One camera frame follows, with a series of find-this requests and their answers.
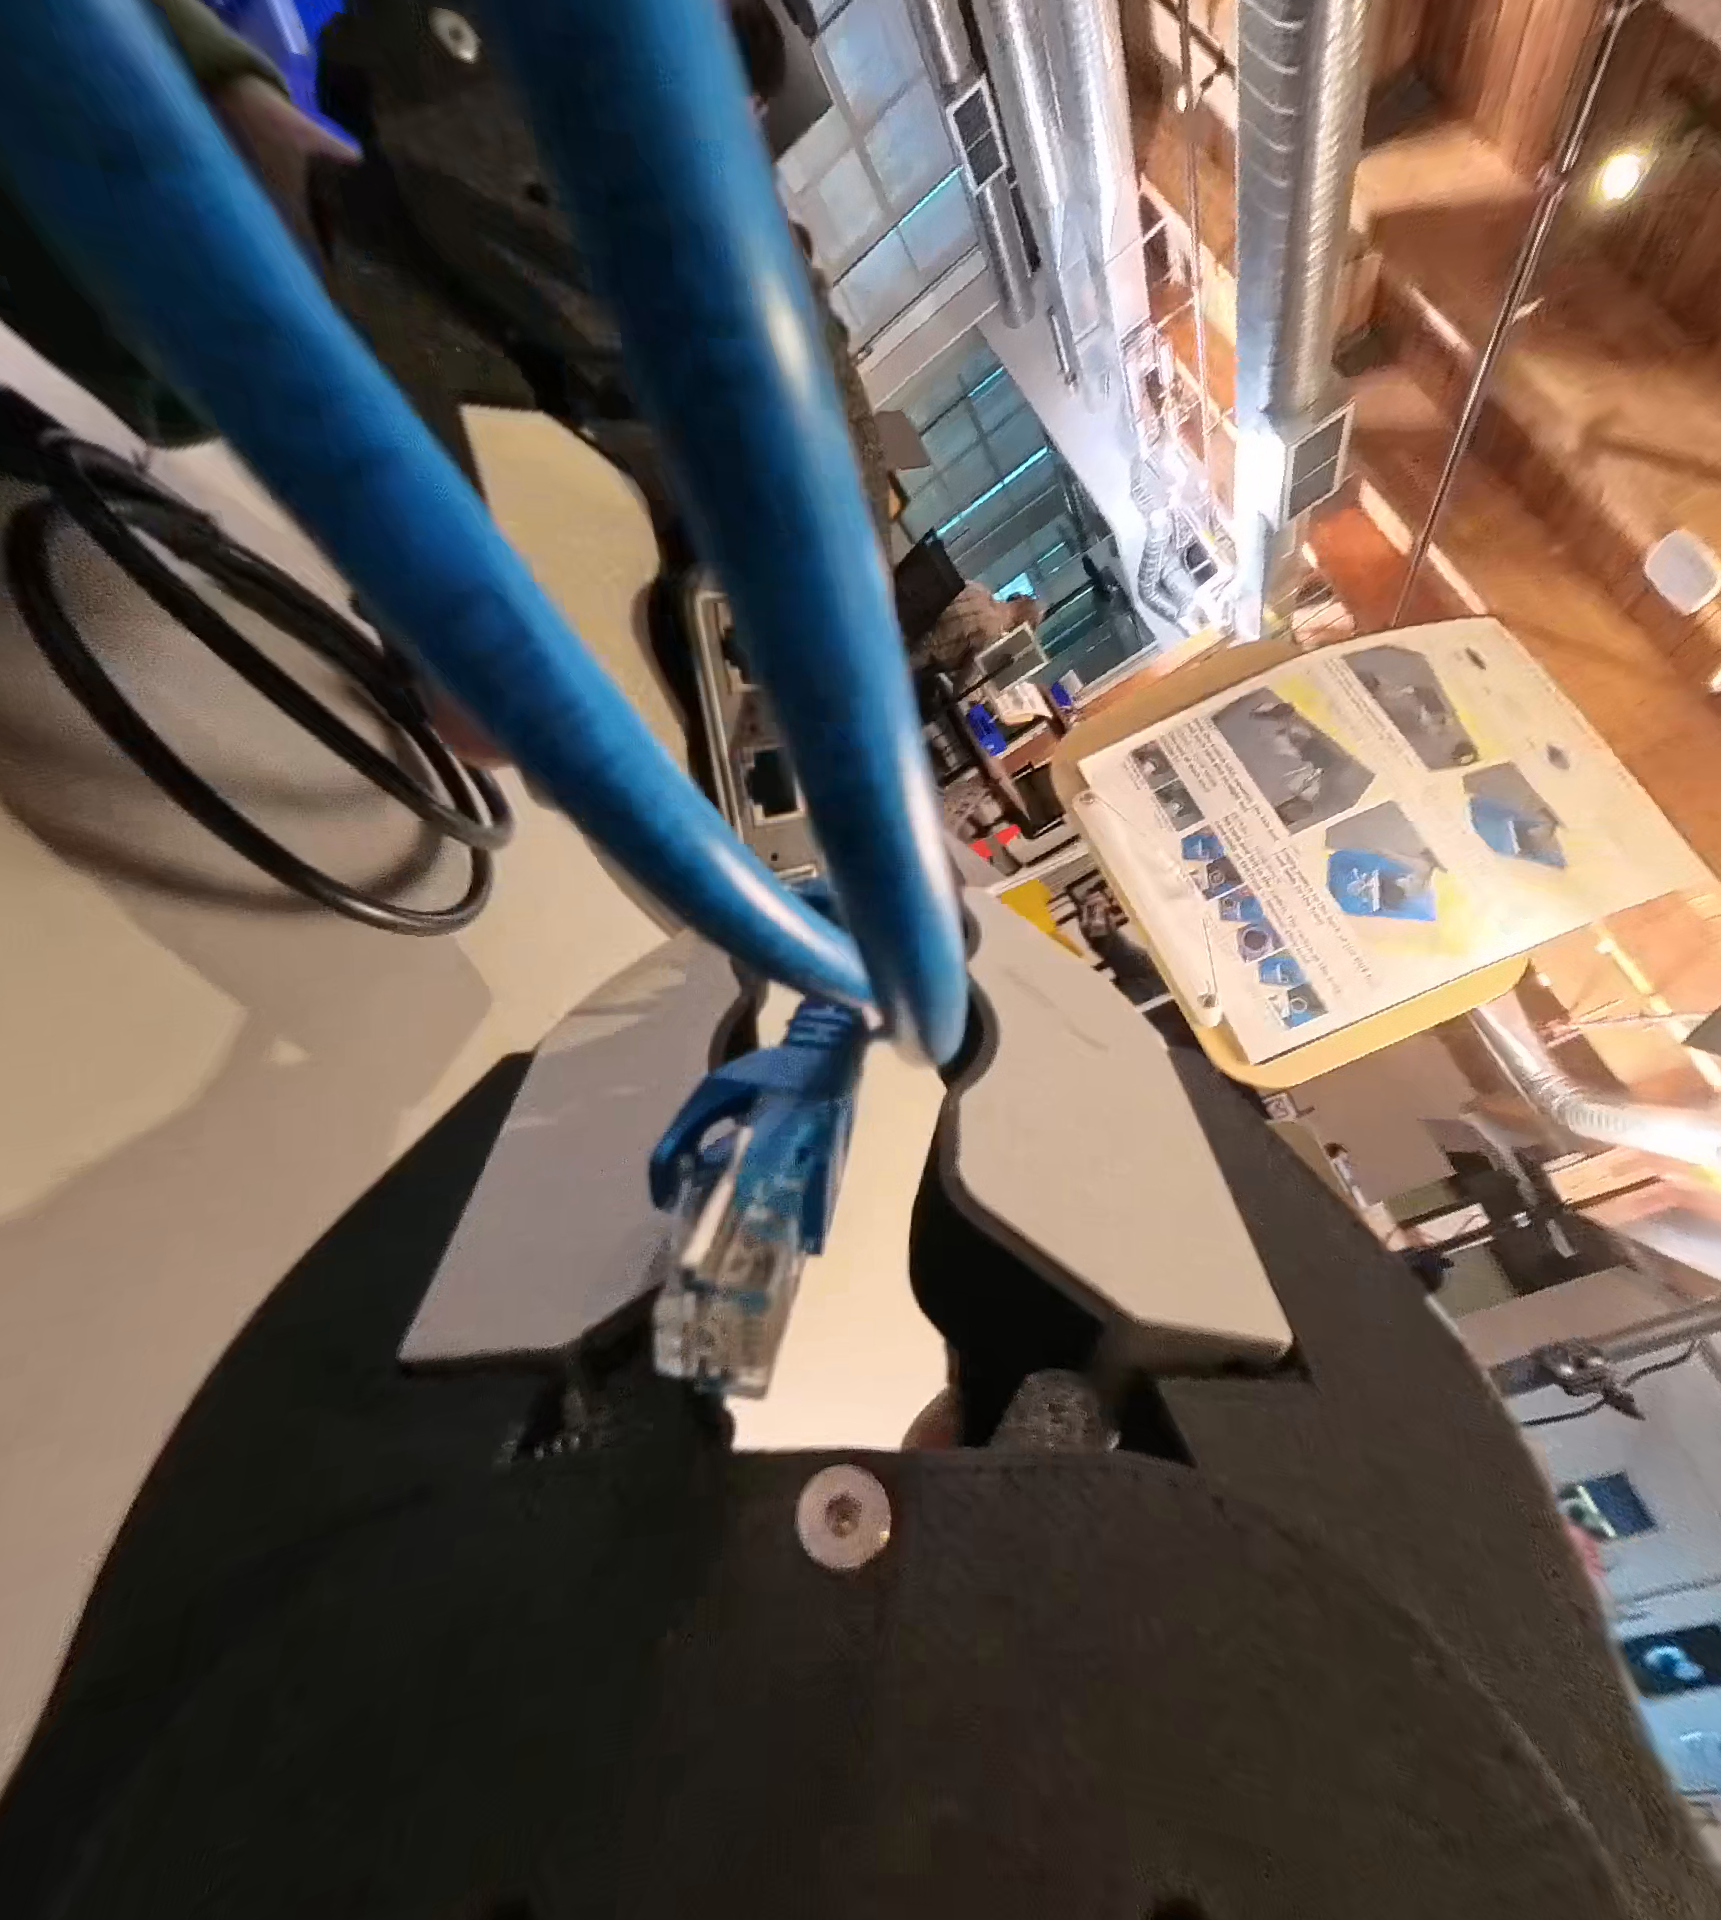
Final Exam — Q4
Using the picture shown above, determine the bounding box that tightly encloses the black ethernet cable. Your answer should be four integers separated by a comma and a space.
0, 360, 520, 940

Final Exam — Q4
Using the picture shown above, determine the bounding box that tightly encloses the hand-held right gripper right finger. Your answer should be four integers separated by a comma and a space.
906, 889, 1299, 1430

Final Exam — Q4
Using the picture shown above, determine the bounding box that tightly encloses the blue ethernet cable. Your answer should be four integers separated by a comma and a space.
0, 0, 972, 1405

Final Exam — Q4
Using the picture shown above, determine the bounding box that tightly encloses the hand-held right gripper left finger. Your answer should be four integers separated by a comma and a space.
402, 937, 771, 1374

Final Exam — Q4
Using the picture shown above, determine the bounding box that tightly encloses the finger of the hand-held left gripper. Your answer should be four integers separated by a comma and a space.
466, 401, 697, 752

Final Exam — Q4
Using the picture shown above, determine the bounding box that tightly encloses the grey metal pole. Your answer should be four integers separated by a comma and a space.
1488, 1282, 1721, 1418

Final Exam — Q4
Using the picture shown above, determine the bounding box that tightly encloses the silver air duct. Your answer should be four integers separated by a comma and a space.
1227, 0, 1378, 451
970, 0, 1101, 326

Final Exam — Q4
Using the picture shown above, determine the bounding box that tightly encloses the wooden board with instruction sheet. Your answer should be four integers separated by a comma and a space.
1049, 611, 1721, 1087

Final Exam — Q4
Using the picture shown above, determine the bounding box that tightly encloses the thin metal rod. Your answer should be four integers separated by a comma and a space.
1393, 0, 1639, 630

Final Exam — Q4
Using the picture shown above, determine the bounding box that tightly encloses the black ethernet port adapter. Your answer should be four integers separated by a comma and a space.
682, 576, 834, 894

